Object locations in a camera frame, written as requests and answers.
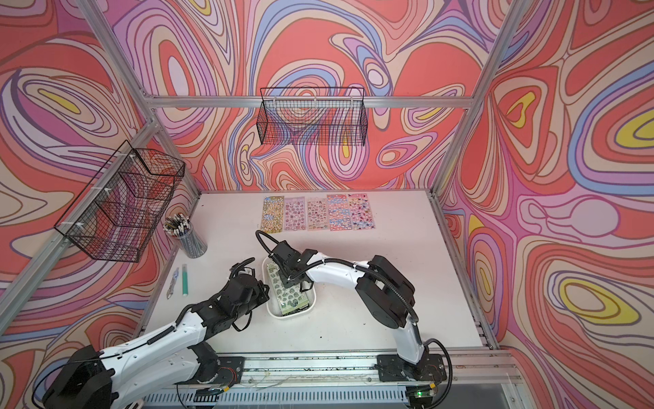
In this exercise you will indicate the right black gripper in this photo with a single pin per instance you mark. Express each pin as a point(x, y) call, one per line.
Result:
point(284, 275)

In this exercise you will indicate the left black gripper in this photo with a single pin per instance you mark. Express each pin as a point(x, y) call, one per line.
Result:
point(260, 290)

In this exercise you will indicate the white plastic storage tray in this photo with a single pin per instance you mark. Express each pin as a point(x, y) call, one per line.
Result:
point(271, 305)

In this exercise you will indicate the pink puffy sticker sheet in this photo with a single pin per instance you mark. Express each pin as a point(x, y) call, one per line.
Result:
point(295, 218)

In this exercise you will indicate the yellow green sticker sheet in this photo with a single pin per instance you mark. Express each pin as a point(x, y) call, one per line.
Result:
point(272, 214)

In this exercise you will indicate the pink bonbon sticker sheet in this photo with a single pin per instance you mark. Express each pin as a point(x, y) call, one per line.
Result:
point(317, 214)

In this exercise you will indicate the blue red animal sticker sheet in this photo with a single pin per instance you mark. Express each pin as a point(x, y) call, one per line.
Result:
point(339, 212)

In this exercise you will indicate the pink yellow pastel sticker sheet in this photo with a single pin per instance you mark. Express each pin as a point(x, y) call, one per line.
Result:
point(361, 213)

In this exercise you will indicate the green cream sticker sheet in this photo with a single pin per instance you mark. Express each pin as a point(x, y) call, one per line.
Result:
point(290, 300)

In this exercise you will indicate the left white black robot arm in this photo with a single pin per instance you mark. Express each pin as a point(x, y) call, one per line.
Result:
point(117, 376)

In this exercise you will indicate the green pen on table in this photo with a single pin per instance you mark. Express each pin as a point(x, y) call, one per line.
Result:
point(185, 287)

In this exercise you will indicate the small clear blue tool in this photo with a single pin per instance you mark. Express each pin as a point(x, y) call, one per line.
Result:
point(171, 288)

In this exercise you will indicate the mesh pen cup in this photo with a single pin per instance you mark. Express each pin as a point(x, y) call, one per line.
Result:
point(191, 243)

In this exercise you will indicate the bundle of pens in cup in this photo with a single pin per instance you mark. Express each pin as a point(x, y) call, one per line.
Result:
point(177, 226)

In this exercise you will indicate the black wire basket at back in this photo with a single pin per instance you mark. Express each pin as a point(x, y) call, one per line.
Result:
point(312, 116)

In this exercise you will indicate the black wire basket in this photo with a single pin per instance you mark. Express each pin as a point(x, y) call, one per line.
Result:
point(114, 219)
point(312, 116)

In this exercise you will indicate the black wire basket on left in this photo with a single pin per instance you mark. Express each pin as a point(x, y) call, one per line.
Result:
point(114, 219)

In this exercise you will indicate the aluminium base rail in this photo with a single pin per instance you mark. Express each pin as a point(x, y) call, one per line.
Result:
point(471, 378)

